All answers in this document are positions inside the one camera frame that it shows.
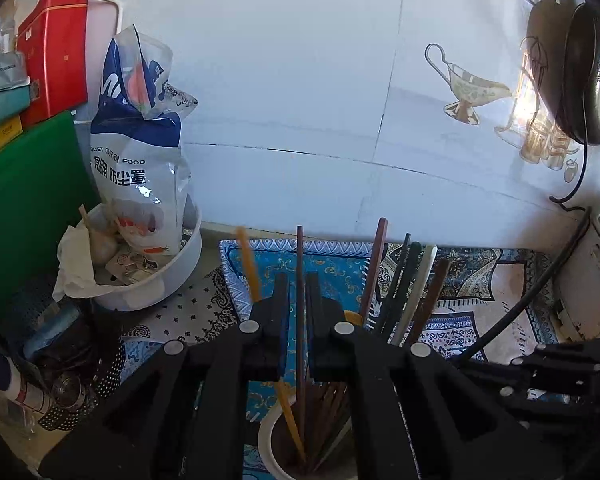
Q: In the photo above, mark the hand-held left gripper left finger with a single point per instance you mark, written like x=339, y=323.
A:
x=283, y=330

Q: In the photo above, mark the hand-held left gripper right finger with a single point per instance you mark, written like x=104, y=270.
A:
x=311, y=330

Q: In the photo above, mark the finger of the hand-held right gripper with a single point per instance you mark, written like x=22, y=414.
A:
x=580, y=405
x=570, y=357

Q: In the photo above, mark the gold spoon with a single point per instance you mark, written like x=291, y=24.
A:
x=352, y=316

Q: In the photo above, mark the dark brown chopstick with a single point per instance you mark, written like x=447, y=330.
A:
x=300, y=260

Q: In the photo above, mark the light bamboo chopstick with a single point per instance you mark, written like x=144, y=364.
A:
x=248, y=260

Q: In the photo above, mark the bunch of assorted chopsticks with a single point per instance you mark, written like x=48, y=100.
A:
x=375, y=260

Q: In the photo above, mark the white utensil holder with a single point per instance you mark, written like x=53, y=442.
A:
x=266, y=445

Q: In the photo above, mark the white rice cooker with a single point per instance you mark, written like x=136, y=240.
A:
x=590, y=285

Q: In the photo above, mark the beige blue bordered mat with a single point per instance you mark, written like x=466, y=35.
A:
x=505, y=300

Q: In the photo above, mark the white paisley mat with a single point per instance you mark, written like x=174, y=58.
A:
x=180, y=310

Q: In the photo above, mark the white plastic bowl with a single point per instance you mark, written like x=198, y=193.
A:
x=180, y=265

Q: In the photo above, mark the black perforated basket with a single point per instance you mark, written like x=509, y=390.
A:
x=105, y=380

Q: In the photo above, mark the garlic bulb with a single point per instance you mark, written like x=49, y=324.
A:
x=102, y=249

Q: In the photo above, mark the blue white plastic bag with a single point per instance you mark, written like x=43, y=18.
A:
x=140, y=170

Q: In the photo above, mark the white crumpled tissue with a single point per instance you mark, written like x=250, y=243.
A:
x=75, y=270

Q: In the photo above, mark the white bottle blue cap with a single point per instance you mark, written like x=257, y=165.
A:
x=15, y=382

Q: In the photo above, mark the green cutting board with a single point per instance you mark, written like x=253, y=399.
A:
x=30, y=210

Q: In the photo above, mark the black wok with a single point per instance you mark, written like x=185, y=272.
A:
x=595, y=70

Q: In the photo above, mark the yellow box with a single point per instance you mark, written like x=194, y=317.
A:
x=0, y=140

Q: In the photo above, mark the red box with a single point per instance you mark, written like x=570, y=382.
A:
x=55, y=60

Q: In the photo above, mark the teal box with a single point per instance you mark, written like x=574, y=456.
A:
x=5, y=90

